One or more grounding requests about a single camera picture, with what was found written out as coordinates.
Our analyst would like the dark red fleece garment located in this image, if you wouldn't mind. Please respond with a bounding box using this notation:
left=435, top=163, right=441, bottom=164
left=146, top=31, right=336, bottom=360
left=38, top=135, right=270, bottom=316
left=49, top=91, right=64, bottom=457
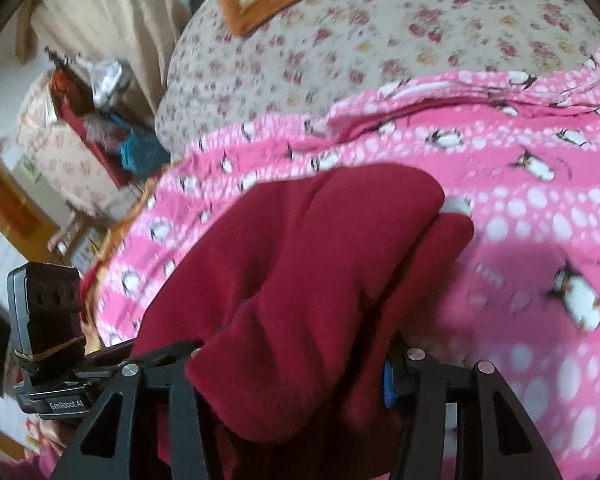
left=133, top=164, right=474, bottom=479

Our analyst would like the blue cloth pile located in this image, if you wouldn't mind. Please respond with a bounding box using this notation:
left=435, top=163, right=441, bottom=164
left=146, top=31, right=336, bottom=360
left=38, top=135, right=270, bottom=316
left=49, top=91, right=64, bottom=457
left=109, top=114, right=171, bottom=180

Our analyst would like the floral armchair with clutter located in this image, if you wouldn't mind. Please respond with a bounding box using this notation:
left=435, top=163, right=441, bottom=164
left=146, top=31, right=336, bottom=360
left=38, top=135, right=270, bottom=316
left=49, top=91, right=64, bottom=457
left=15, top=63, right=143, bottom=216

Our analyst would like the pink penguin blanket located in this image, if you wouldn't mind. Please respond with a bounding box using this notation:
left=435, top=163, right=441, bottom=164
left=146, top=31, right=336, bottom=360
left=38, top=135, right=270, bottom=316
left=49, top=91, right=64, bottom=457
left=86, top=46, right=600, bottom=479

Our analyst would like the beige curtain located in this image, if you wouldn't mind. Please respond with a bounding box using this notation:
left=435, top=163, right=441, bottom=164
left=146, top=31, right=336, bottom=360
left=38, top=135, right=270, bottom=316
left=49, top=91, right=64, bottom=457
left=29, top=0, right=192, bottom=124

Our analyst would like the floral beige bed sheet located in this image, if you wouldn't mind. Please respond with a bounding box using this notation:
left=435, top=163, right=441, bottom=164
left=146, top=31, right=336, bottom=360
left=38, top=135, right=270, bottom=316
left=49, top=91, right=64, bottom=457
left=155, top=0, right=600, bottom=157

